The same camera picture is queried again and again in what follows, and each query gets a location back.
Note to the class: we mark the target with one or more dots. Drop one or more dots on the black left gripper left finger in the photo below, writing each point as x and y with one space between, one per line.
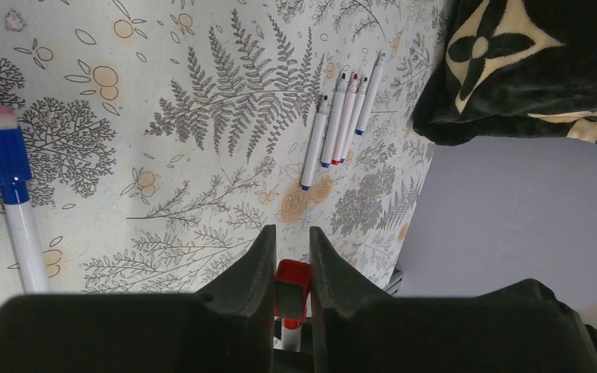
226 326

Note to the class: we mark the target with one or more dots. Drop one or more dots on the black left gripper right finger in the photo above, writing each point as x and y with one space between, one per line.
357 327

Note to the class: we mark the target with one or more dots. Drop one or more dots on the red marker black eraser cap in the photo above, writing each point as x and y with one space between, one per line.
291 290

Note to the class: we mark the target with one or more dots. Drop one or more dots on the white marker body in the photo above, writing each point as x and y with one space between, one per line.
372 89

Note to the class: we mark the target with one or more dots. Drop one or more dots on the floral patterned table mat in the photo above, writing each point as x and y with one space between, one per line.
164 135

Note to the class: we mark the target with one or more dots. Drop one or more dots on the black floral blanket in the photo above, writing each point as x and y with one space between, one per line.
516 69

